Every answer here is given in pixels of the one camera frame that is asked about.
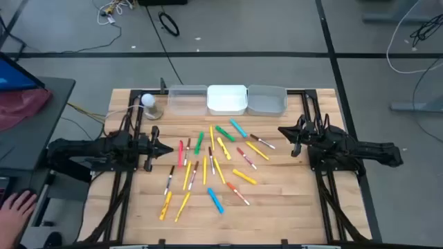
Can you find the red cloth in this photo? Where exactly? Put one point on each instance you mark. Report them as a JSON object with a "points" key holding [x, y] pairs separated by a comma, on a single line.
{"points": [[20, 107]]}

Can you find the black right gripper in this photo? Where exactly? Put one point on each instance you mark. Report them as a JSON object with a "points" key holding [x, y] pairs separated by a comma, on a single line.
{"points": [[304, 135]]}

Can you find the orange-yellow thick highlighter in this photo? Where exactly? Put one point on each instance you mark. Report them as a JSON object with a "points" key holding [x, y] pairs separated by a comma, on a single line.
{"points": [[165, 205]]}

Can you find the black cap whiteboard marker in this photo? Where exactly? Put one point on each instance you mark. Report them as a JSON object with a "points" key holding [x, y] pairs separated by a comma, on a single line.
{"points": [[169, 179]]}

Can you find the white bulb brass lamp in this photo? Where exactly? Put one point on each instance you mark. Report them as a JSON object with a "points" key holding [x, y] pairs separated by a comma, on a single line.
{"points": [[148, 100]]}

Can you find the grey desk foot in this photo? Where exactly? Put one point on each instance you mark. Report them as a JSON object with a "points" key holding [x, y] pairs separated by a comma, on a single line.
{"points": [[415, 106]]}

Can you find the person's hand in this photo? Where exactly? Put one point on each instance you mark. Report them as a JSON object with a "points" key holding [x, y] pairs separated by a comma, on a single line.
{"points": [[15, 214]]}

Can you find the green thick highlighter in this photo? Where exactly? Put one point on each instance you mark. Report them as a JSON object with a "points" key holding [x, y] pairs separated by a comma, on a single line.
{"points": [[225, 133], [199, 142]]}

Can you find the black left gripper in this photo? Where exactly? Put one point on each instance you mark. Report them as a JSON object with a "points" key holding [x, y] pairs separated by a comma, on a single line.
{"points": [[147, 148]]}

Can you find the laptop with blue screen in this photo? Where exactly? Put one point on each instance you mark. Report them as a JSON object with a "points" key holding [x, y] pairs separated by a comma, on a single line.
{"points": [[14, 77]]}

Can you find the yellow slim highlighter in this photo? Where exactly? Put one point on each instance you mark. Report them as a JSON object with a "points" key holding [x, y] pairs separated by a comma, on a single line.
{"points": [[205, 169], [212, 137], [219, 170], [182, 206], [257, 150], [187, 175]]}

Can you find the person's shoe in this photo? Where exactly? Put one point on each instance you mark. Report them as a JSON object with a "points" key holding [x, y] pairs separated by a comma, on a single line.
{"points": [[53, 240]]}

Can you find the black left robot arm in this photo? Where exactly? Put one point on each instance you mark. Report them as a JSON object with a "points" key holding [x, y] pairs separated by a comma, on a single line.
{"points": [[86, 152]]}

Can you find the blue thick highlighter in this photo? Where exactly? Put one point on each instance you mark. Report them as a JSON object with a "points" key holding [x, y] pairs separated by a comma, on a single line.
{"points": [[215, 200]]}

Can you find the white plastic bin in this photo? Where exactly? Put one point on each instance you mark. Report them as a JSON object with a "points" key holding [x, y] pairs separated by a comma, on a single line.
{"points": [[226, 100]]}

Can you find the black box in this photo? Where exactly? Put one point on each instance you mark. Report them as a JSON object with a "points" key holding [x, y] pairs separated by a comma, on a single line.
{"points": [[162, 2]]}

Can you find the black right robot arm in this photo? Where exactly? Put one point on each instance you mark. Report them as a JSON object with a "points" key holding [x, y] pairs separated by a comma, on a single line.
{"points": [[363, 150]]}

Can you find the red cap whiteboard marker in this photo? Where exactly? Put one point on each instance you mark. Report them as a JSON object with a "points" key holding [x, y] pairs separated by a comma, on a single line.
{"points": [[246, 158]]}

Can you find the clear plastic bin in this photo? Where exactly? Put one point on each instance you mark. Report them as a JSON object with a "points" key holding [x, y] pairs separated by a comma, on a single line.
{"points": [[187, 102]]}

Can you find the yellow thick highlighter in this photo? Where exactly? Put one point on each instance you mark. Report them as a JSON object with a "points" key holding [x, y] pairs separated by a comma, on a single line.
{"points": [[244, 176], [224, 148]]}

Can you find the brown cap whiteboard marker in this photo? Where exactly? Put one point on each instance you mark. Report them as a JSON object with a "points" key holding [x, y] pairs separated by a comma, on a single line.
{"points": [[262, 141], [187, 151], [193, 175], [211, 160]]}

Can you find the pink slim highlighter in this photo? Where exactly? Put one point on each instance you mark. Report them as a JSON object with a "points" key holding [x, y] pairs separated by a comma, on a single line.
{"points": [[180, 154]]}

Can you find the black desk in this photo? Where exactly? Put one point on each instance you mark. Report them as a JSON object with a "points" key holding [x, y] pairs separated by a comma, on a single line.
{"points": [[41, 138]]}

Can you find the grey plastic bin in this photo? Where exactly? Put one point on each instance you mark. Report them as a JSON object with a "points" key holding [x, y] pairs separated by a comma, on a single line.
{"points": [[266, 102]]}

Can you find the orange cap whiteboard marker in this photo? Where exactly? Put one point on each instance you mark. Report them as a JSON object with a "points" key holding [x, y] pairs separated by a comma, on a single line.
{"points": [[237, 193]]}

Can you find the black table bracket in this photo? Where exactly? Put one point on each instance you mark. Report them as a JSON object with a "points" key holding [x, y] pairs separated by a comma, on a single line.
{"points": [[161, 243], [284, 243]]}

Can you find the grey desk leg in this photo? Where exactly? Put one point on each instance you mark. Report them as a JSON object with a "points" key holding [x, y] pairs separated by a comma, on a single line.
{"points": [[394, 15]]}

